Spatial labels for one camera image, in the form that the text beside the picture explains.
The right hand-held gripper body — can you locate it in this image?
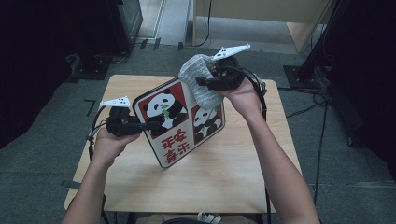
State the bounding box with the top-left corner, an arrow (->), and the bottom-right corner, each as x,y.
212,43 -> 251,91

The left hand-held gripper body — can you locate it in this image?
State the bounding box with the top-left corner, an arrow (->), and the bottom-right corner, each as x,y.
100,95 -> 144,138

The grey striped cloth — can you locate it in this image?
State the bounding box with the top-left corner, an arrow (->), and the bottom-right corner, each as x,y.
177,53 -> 224,110

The panda print board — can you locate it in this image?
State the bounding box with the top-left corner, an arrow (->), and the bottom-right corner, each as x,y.
132,77 -> 226,169

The person's left hand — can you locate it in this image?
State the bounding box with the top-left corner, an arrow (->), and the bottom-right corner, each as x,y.
92,126 -> 142,169

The person's right hand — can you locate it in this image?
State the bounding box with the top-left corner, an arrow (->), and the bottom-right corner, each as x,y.
214,77 -> 266,123

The black angled floor tape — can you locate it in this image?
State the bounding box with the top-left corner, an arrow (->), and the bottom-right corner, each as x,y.
83,98 -> 97,117

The black metal stand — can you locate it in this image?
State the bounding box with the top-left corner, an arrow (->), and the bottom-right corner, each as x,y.
283,0 -> 347,91

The beige wooden furniture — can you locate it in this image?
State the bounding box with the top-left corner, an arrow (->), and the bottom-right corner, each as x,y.
191,0 -> 335,54

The dark cabinet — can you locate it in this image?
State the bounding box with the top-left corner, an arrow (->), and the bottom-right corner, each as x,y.
116,0 -> 144,55

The person's black shirt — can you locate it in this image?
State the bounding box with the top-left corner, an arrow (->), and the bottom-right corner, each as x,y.
162,217 -> 204,224

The dark curtain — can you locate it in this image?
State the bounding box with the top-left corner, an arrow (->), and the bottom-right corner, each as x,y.
323,0 -> 396,183
0,0 -> 125,150

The left hand-held gripper cable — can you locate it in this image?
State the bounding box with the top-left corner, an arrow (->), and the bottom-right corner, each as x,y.
87,105 -> 108,162

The hand-held gripper cable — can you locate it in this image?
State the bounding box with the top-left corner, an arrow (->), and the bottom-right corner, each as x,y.
218,64 -> 273,224
87,105 -> 108,162

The right hand-held gripper cable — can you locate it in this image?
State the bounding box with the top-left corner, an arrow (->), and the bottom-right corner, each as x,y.
218,64 -> 273,224

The black stand base plate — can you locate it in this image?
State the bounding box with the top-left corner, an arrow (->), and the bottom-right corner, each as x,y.
69,52 -> 110,81

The curved dark floor cable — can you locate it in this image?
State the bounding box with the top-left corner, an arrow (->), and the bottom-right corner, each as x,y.
93,50 -> 130,65

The black hanging cable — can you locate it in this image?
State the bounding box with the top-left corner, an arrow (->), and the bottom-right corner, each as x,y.
192,0 -> 213,48

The looped black floor cable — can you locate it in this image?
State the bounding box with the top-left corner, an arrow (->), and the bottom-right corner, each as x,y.
276,87 -> 332,119

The white drawstring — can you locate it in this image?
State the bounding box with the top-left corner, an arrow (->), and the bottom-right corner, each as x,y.
196,212 -> 222,224

